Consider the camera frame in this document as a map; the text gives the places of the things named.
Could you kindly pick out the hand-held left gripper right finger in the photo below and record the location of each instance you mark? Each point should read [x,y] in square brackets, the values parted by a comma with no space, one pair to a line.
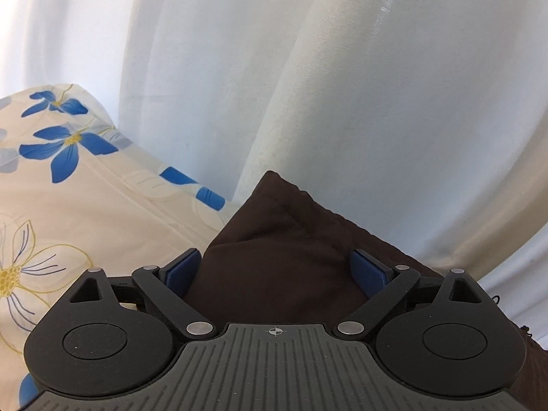
[370,273]

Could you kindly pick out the blue floral bed sheet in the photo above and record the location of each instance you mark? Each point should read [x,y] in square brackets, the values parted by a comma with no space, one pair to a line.
[107,201]

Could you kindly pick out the white curtain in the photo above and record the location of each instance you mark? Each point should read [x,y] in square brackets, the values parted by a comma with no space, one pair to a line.
[342,94]

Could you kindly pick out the dark brown jacket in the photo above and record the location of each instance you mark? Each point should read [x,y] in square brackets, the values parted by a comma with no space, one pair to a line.
[274,265]

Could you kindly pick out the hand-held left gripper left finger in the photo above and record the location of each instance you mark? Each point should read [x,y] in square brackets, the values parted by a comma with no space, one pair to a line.
[182,270]

